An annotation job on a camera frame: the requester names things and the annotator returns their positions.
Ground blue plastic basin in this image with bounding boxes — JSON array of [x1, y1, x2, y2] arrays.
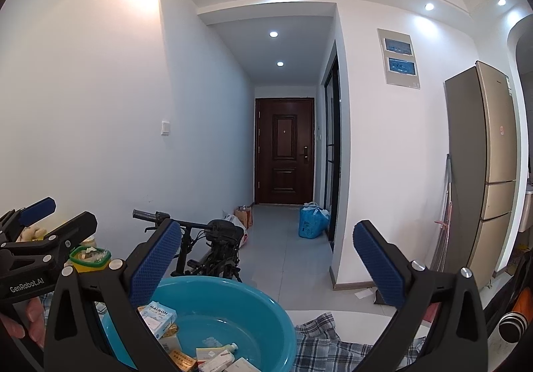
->
[[96, 276, 297, 372]]

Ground gold refrigerator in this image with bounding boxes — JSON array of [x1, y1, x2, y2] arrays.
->
[[443, 61, 523, 289]]

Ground white barcode box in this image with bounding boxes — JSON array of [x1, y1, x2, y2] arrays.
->
[[160, 334, 184, 356]]

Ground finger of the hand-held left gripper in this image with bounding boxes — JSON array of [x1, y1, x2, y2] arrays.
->
[[0, 196, 57, 231], [0, 211, 99, 268]]

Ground red and white box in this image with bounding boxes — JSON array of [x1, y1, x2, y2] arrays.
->
[[196, 347, 228, 364]]

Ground white and green box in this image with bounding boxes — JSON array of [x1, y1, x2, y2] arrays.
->
[[223, 357, 261, 372]]

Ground blue bag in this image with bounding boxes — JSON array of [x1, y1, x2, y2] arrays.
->
[[298, 202, 330, 239]]

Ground flat orange box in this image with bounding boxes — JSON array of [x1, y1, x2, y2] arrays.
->
[[167, 349, 198, 370]]

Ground black bicycle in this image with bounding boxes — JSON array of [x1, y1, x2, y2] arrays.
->
[[132, 209, 246, 283]]

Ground folded metal rack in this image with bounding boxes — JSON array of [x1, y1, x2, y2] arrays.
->
[[431, 153, 454, 273]]

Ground person's left hand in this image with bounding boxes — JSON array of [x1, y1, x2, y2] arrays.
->
[[0, 297, 51, 352]]

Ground orange chair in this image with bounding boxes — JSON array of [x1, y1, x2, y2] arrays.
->
[[511, 288, 533, 314]]

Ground brown entrance door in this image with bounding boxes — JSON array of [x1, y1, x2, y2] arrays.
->
[[255, 97, 316, 205]]

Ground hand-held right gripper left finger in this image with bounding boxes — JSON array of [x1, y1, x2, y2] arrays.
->
[[44, 219, 184, 372]]

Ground blue plaid cloth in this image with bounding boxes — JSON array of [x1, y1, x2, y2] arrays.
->
[[291, 311, 427, 372]]

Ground wall electrical panel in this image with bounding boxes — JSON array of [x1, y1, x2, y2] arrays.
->
[[377, 28, 421, 89]]

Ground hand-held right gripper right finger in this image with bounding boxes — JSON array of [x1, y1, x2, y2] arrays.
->
[[353, 220, 488, 372]]

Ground white plastic bag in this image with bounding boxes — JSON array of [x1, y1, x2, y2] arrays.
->
[[225, 214, 249, 248]]

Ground black framed glass door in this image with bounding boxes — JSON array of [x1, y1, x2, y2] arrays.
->
[[321, 55, 342, 250]]

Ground blue and white tube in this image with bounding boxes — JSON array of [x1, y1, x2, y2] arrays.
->
[[198, 343, 239, 372]]

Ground yellow container green rim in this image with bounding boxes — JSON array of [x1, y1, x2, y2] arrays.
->
[[69, 246, 112, 273]]

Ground white and blue travel box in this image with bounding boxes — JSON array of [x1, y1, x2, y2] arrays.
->
[[139, 300, 178, 335]]

